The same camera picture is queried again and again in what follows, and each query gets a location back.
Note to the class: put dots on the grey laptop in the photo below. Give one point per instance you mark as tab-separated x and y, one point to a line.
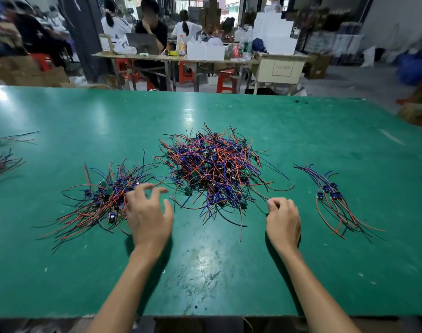
143	43

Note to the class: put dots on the person's right forearm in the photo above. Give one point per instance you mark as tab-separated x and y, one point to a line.
315	291

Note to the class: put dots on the dark blue bag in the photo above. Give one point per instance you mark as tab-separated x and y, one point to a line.
259	45

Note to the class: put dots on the person's left hand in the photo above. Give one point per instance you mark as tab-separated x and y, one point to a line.
148	222

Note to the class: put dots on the person's right hand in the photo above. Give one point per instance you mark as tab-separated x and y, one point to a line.
284	225

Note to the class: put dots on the stack of white boxes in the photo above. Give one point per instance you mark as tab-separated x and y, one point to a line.
275	34

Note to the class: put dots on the person's left forearm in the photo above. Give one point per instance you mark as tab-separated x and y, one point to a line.
124	291

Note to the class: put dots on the dark pillar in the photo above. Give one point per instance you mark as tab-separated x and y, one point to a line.
86	31

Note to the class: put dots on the row of white containers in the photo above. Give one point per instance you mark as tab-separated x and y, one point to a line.
206	50

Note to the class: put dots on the long wooden work table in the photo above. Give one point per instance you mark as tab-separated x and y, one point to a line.
169	57

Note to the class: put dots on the red plastic stool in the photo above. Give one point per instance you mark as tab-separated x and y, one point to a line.
41	61
227	81
186	72
124	69

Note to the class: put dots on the brown cardboard box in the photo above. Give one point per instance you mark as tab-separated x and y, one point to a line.
318	65

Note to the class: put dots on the cream cabinet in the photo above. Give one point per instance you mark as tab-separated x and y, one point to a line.
280	69

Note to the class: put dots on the row of cardboard boxes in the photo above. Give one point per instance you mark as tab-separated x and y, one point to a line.
27	71

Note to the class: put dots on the heap of blue bags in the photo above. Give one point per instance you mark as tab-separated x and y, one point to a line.
415	69

